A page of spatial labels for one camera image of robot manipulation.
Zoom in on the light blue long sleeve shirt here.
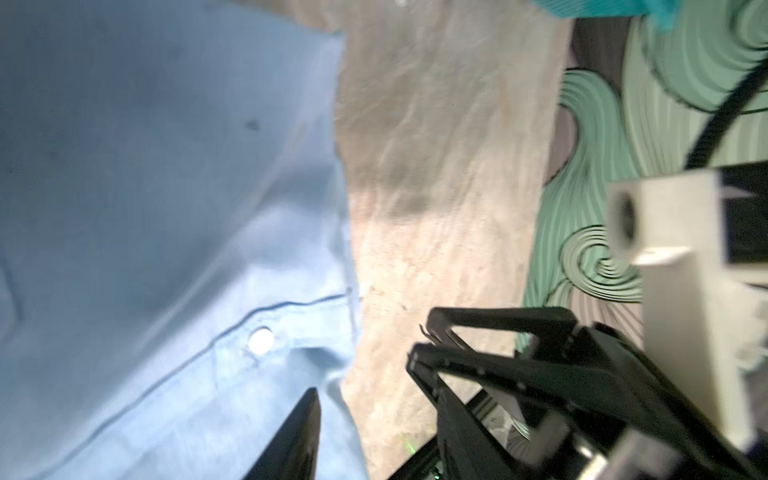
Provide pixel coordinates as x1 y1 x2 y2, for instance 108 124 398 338
1 1 368 479

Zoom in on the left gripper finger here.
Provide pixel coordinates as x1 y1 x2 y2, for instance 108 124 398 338
244 387 322 480

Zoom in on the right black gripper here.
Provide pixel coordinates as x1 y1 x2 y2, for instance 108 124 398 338
407 307 767 479

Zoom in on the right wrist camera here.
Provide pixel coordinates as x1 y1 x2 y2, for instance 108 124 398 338
606 161 767 450

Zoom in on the teal plastic basket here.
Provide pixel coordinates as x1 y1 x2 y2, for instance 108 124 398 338
534 0 681 28

